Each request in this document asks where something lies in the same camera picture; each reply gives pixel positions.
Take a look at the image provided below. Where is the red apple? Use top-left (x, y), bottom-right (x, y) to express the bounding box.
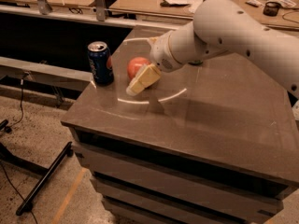
top-left (127, 57), bottom-right (150, 80)

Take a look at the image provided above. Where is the black metal stand leg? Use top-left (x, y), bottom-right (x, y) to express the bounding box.
top-left (16, 142), bottom-right (73, 216)

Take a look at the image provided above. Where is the black floor cable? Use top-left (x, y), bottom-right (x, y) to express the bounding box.
top-left (0, 73), bottom-right (39, 224)

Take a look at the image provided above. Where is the blue pepsi can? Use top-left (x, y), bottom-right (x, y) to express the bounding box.
top-left (88, 41), bottom-right (114, 85)

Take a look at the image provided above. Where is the grey drawer cabinet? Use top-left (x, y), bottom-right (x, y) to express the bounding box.
top-left (62, 28), bottom-right (299, 224)

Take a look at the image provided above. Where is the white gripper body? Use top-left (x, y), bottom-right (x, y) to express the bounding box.
top-left (149, 31), bottom-right (184, 73)

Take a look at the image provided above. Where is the green soda can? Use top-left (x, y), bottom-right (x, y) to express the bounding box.
top-left (188, 60), bottom-right (203, 65)

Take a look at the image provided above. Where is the black round cup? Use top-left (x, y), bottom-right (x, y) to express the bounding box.
top-left (263, 2), bottom-right (280, 17)

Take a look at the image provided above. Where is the metal bracket post middle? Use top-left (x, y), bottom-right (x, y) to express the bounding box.
top-left (94, 0), bottom-right (107, 21)

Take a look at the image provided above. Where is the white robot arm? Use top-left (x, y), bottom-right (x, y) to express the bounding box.
top-left (126, 0), bottom-right (299, 98)

